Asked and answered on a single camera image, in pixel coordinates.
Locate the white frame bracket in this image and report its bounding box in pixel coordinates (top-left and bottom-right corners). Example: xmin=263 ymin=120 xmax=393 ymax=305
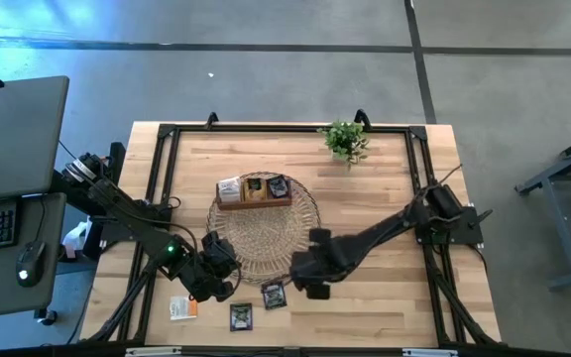
xmin=402 ymin=348 xmax=459 ymax=357
xmin=125 ymin=346 xmax=182 ymax=357

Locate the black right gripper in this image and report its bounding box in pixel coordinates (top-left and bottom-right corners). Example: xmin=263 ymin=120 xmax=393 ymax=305
xmin=288 ymin=227 xmax=351 ymax=301

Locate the black desk caster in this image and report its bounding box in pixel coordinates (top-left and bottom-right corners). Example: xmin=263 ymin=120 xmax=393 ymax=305
xmin=34 ymin=307 xmax=58 ymax=327

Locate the black computer mouse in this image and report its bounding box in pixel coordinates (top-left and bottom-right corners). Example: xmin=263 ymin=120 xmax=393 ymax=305
xmin=15 ymin=240 xmax=48 ymax=289

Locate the grey desk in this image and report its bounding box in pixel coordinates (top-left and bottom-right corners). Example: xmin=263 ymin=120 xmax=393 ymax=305
xmin=0 ymin=75 xmax=70 ymax=321

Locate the blue-grey metal stand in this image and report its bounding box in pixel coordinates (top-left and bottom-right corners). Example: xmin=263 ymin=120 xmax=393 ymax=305
xmin=514 ymin=126 xmax=571 ymax=293

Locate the white and orange tea packet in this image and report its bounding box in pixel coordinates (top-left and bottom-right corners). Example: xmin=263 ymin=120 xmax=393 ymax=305
xmin=169 ymin=296 xmax=199 ymax=321
xmin=216 ymin=176 xmax=243 ymax=204

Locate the dark green tea packet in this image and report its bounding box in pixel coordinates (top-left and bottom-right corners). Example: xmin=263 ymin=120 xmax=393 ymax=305
xmin=228 ymin=301 xmax=255 ymax=332
xmin=267 ymin=174 xmax=291 ymax=200
xmin=260 ymin=280 xmax=288 ymax=311

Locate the wooden tea organizer box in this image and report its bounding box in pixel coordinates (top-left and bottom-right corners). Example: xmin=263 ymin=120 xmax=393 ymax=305
xmin=215 ymin=174 xmax=294 ymax=211

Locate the woven round placemat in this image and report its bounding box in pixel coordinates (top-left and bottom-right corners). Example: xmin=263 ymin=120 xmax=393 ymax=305
xmin=205 ymin=171 xmax=322 ymax=288

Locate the potted green plant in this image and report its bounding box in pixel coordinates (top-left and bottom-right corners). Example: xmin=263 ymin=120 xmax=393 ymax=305
xmin=316 ymin=119 xmax=371 ymax=173

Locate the white crumpled bag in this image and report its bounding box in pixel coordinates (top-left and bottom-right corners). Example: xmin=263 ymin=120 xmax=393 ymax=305
xmin=60 ymin=220 xmax=93 ymax=263

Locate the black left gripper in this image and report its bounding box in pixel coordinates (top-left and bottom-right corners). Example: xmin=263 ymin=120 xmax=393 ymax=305
xmin=185 ymin=230 xmax=242 ymax=303

